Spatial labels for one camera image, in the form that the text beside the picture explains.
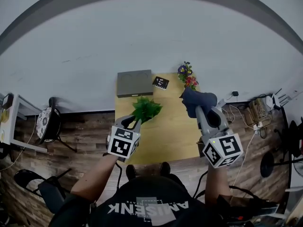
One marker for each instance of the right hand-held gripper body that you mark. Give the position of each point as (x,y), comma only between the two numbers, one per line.
(222,150)

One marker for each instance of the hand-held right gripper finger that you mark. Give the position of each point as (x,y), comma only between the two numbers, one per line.
(202,124)
(223,123)

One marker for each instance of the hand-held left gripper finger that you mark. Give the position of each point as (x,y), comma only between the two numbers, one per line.
(118,121)
(137,126)

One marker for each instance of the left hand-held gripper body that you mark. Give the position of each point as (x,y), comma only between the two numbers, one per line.
(123,145)

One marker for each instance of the green plant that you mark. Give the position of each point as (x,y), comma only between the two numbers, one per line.
(146,109)

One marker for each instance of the dark blue cloth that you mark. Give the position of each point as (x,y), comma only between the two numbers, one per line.
(198,99)

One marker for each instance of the person's left forearm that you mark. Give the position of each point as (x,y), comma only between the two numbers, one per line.
(94,178)

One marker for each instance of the person's right forearm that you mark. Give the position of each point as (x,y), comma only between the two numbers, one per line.
(216,185)

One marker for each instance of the clear bottle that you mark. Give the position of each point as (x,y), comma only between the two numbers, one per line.
(222,102)

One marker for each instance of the person's left black shoe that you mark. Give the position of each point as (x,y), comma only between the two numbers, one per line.
(130,171)

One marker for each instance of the person's black shoe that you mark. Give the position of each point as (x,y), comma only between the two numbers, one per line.
(130,171)
(165,169)

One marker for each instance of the white power strip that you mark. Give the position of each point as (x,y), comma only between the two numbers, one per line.
(257,128)

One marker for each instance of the grey flat box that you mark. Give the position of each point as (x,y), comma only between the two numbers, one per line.
(133,84)

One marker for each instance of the black round stand base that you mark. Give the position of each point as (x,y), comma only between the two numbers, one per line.
(267,164)

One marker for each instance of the person's right black shoe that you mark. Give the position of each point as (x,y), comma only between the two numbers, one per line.
(165,169)

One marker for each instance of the small white device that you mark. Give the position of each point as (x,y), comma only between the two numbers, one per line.
(268,100)

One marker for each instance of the white router with black antennas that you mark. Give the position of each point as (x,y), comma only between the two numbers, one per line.
(277,102)

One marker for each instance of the person's black printed t-shirt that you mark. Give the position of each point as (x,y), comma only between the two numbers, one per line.
(146,212)

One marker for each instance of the patterned round seat cushion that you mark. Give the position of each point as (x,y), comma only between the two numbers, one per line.
(43,124)

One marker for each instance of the black folding chair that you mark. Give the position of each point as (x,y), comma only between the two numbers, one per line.
(50,193)

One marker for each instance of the white desk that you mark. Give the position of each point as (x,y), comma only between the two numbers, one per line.
(13,119)

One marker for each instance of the small dark box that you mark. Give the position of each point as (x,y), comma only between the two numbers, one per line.
(7,100)

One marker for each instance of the yellow object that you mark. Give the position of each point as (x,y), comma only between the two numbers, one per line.
(3,116)

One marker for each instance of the small yellowish disc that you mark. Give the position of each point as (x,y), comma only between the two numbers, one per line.
(2,135)

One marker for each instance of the black wall plug adapter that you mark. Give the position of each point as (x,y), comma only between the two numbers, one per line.
(235,93)

